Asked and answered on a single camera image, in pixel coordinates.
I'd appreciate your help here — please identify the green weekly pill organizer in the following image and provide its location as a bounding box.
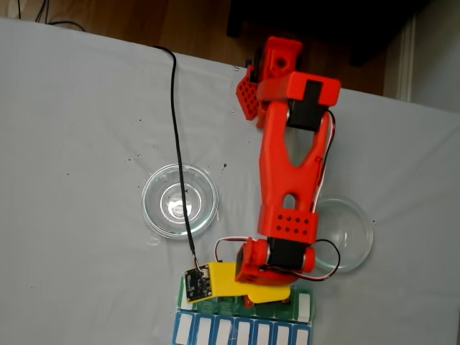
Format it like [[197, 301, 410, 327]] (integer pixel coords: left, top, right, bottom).
[[178, 275, 317, 323]]

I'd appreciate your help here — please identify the blue weekly pill organizer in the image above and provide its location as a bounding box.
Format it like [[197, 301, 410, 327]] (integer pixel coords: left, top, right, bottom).
[[172, 310, 312, 345]]

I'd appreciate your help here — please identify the clear glass bowl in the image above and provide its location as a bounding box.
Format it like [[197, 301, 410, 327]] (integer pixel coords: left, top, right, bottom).
[[313, 195, 374, 273], [142, 164, 220, 242]]

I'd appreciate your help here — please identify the white plastic table cover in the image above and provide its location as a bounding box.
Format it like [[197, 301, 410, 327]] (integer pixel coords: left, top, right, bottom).
[[0, 17, 460, 345]]

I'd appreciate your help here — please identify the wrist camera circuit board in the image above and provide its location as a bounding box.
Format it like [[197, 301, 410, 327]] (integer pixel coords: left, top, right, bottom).
[[184, 264, 213, 303]]

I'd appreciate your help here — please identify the black camera cable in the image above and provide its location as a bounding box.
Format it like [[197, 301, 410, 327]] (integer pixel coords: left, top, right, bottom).
[[152, 45, 202, 271]]

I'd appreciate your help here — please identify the white wall trim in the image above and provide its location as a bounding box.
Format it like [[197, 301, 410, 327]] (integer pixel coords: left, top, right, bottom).
[[397, 14, 420, 101]]

